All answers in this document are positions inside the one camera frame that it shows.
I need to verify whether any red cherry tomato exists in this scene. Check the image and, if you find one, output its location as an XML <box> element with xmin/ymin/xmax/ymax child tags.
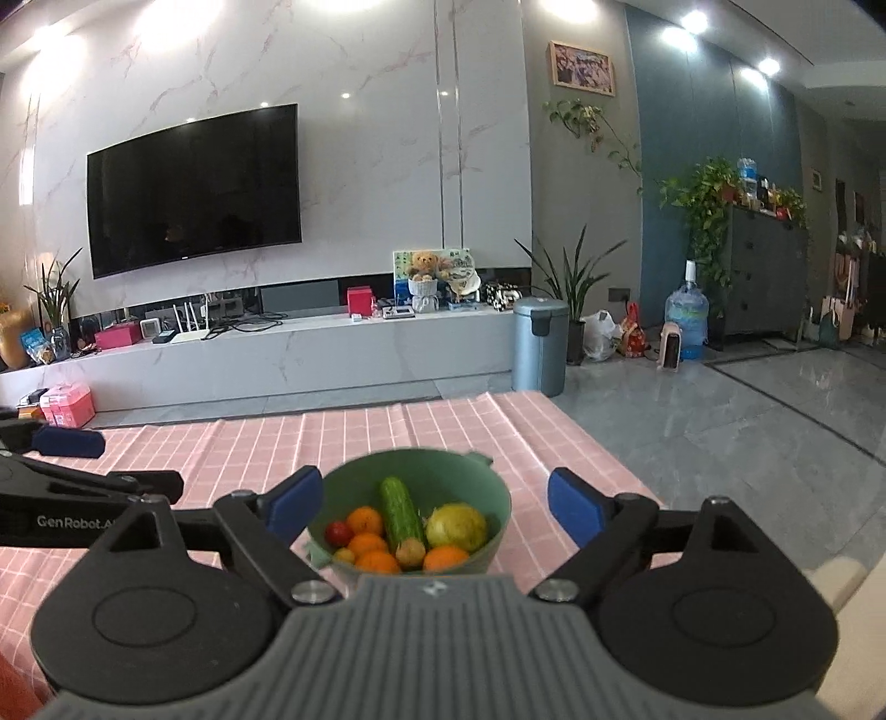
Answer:
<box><xmin>324</xmin><ymin>521</ymin><xmax>354</xmax><ymax>551</ymax></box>

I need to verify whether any orange mandarin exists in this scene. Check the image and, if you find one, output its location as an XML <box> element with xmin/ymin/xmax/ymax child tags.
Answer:
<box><xmin>347</xmin><ymin>532</ymin><xmax>389</xmax><ymax>559</ymax></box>
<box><xmin>354</xmin><ymin>551</ymin><xmax>403</xmax><ymax>574</ymax></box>
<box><xmin>346</xmin><ymin>506</ymin><xmax>384</xmax><ymax>537</ymax></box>

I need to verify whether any pink storage box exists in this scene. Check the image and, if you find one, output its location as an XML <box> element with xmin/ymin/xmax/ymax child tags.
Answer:
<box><xmin>39</xmin><ymin>383</ymin><xmax>96</xmax><ymax>429</ymax></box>

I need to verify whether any potted plant left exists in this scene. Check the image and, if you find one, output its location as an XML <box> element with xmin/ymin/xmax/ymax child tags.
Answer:
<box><xmin>27</xmin><ymin>249</ymin><xmax>83</xmax><ymax>362</ymax></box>

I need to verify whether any white wifi router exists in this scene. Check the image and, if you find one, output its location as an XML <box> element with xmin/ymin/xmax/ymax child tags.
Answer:
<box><xmin>171</xmin><ymin>294</ymin><xmax>210</xmax><ymax>343</ymax></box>

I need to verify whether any orange mandarin in bowl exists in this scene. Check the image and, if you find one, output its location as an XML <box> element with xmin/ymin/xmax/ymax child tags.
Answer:
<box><xmin>354</xmin><ymin>551</ymin><xmax>403</xmax><ymax>574</ymax></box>

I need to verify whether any green cucumber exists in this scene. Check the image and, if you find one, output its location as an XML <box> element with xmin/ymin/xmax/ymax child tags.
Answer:
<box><xmin>378</xmin><ymin>477</ymin><xmax>425</xmax><ymax>549</ymax></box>

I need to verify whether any pink checkered tablecloth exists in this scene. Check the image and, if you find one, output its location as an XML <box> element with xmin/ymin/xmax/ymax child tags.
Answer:
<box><xmin>0</xmin><ymin>388</ymin><xmax>688</xmax><ymax>701</ymax></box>

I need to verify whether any yellow green pear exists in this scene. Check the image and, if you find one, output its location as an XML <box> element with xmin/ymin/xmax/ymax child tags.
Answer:
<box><xmin>425</xmin><ymin>502</ymin><xmax>488</xmax><ymax>553</ymax></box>

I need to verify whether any red gift bag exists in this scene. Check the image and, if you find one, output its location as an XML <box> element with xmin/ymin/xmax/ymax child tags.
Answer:
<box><xmin>619</xmin><ymin>301</ymin><xmax>647</xmax><ymax>358</ymax></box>

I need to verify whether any grey marble tv bench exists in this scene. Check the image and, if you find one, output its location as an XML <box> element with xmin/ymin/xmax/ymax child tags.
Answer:
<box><xmin>2</xmin><ymin>309</ymin><xmax>515</xmax><ymax>411</ymax></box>

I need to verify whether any pink stool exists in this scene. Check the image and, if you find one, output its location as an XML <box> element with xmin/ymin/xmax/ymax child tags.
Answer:
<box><xmin>658</xmin><ymin>321</ymin><xmax>682</xmax><ymax>371</ymax></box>

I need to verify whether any white plastic bag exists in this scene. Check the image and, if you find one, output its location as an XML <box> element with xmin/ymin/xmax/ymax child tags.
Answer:
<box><xmin>583</xmin><ymin>311</ymin><xmax>622</xmax><ymax>363</ymax></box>

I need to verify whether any green plastic bowl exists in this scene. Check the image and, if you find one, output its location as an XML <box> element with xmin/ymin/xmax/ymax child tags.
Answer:
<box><xmin>306</xmin><ymin>449</ymin><xmax>512</xmax><ymax>587</ymax></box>

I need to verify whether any blue water jug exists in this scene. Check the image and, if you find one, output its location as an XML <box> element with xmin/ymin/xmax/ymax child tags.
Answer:
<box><xmin>665</xmin><ymin>261</ymin><xmax>709</xmax><ymax>360</ymax></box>

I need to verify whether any blue grey trash bin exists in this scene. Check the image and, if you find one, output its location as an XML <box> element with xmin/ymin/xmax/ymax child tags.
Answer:
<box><xmin>512</xmin><ymin>297</ymin><xmax>569</xmax><ymax>398</ymax></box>

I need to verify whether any long leaf potted plant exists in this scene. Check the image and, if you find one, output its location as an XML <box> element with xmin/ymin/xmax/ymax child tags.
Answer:
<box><xmin>515</xmin><ymin>227</ymin><xmax>628</xmax><ymax>366</ymax></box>

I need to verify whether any red box on bench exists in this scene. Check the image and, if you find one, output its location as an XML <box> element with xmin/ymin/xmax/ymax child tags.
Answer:
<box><xmin>346</xmin><ymin>285</ymin><xmax>375</xmax><ymax>318</ymax></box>

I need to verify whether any dark grey cabinet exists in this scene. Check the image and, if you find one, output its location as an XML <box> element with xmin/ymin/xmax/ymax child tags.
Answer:
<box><xmin>715</xmin><ymin>207</ymin><xmax>808</xmax><ymax>341</ymax></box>

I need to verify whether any teddy bear toy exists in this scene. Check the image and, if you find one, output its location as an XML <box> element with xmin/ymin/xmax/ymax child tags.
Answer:
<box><xmin>407</xmin><ymin>250</ymin><xmax>441</xmax><ymax>315</ymax></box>

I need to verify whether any green trailing plant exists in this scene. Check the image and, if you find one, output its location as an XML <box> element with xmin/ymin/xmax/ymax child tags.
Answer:
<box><xmin>658</xmin><ymin>156</ymin><xmax>739</xmax><ymax>292</ymax></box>

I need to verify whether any black wall television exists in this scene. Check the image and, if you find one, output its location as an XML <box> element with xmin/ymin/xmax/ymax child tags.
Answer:
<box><xmin>86</xmin><ymin>104</ymin><xmax>302</xmax><ymax>279</ymax></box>

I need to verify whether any framed wall picture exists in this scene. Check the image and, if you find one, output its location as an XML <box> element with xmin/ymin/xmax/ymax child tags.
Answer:
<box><xmin>548</xmin><ymin>40</ymin><xmax>616</xmax><ymax>97</ymax></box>

